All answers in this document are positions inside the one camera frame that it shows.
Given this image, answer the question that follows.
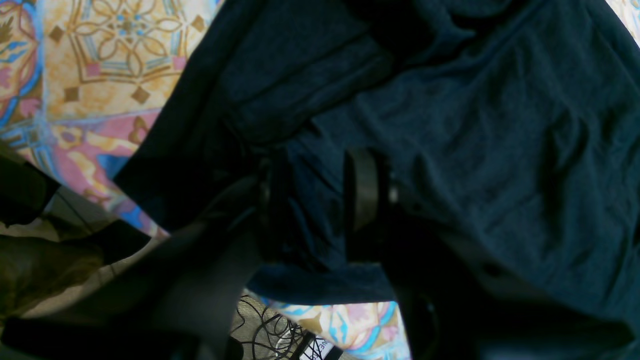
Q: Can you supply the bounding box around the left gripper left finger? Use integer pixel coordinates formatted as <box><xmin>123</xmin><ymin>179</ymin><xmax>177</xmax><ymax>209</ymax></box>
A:
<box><xmin>1</xmin><ymin>153</ymin><xmax>277</xmax><ymax>360</ymax></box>

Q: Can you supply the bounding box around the bundle of black cables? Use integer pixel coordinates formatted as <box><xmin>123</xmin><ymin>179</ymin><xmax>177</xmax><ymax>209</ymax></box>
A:
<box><xmin>235</xmin><ymin>295</ymin><xmax>346</xmax><ymax>360</ymax></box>

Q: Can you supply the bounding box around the patterned tablecloth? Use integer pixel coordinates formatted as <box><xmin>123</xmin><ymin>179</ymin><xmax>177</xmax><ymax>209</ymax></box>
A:
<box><xmin>1</xmin><ymin>0</ymin><xmax>639</xmax><ymax>360</ymax></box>

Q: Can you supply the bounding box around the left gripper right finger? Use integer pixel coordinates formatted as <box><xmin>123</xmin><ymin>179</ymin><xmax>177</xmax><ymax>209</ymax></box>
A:
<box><xmin>345</xmin><ymin>148</ymin><xmax>637</xmax><ymax>360</ymax></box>

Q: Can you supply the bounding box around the black t-shirt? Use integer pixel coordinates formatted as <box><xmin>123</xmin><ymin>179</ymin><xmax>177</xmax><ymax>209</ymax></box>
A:
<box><xmin>110</xmin><ymin>0</ymin><xmax>640</xmax><ymax>332</ymax></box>

